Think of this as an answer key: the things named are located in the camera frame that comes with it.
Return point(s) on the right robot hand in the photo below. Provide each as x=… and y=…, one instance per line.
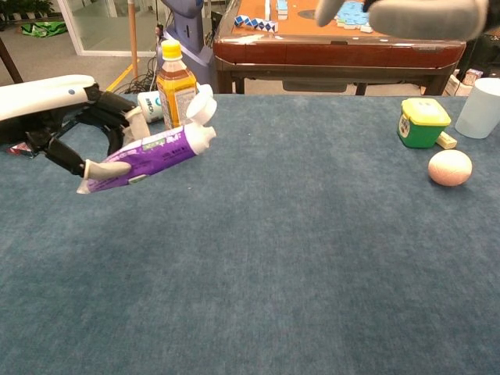
x=422, y=19

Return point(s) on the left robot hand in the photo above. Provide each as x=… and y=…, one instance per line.
x=43, y=97

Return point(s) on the purple toothpaste tube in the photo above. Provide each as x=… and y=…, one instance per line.
x=156, y=150

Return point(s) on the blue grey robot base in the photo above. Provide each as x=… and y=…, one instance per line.
x=191, y=35

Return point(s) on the dark table leg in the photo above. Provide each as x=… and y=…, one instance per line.
x=9, y=66

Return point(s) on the red and black box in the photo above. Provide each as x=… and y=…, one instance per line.
x=21, y=149

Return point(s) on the green bag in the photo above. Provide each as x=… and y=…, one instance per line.
x=43, y=28

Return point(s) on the blue mahjong tile pile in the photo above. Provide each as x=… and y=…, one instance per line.
x=351, y=19

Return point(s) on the black bag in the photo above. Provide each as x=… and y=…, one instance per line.
x=490, y=51

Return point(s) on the small printed white box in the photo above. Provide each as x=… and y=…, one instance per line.
x=466, y=82

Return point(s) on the brown mahjong table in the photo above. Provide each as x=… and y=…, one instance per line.
x=336, y=52

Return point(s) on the light blue plastic cup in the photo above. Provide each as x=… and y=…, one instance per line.
x=478, y=109

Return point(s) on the green container yellow lid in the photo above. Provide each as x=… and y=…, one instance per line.
x=420, y=127

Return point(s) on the white bottle blue print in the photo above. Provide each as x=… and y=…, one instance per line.
x=150, y=107

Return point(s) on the wooden pole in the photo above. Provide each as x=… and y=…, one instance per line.
x=133, y=35

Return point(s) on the pale yellow small block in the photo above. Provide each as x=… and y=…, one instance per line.
x=448, y=141

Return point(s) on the yellow capped tea bottle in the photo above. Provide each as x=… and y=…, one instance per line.
x=173, y=84

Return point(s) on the stacked blue mahjong tiles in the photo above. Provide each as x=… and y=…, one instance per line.
x=282, y=9

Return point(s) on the pink egg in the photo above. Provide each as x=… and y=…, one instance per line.
x=449, y=168

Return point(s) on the blue white snake toy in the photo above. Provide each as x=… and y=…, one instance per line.
x=256, y=23

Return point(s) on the blue table cloth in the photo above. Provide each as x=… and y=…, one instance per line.
x=250, y=254

